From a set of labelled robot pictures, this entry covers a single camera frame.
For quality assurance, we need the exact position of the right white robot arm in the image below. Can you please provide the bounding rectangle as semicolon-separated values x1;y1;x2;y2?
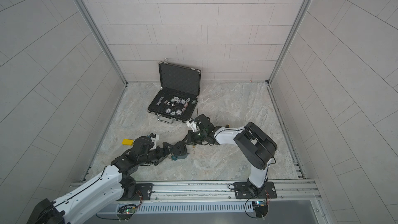
183;114;278;199

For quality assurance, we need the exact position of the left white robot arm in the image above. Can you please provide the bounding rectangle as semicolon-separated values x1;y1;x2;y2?
28;134;174;224

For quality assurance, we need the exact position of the yellow block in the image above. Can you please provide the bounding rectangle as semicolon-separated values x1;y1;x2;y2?
122;139;134;146

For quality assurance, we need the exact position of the open black poker chip case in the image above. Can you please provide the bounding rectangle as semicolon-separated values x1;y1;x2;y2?
147;62;202;123

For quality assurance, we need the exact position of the left circuit board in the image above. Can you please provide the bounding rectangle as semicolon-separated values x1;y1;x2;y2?
118;204;136;215

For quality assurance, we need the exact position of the circuit board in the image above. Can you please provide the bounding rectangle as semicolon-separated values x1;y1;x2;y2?
118;204;136;215
252;201;269;219

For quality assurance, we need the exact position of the right circuit board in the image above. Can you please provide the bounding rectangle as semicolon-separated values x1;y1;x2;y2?
252;201;269;219

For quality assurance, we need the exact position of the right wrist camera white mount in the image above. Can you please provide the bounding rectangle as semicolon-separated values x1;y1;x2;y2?
186;118;200;132

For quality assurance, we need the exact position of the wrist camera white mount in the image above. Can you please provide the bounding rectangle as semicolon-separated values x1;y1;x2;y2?
148;133;160;150
186;118;200;132

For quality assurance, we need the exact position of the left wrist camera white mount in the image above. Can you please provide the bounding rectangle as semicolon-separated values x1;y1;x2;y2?
148;133;160;150

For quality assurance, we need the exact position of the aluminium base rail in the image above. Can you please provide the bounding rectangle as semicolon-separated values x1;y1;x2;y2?
62;178;321;206

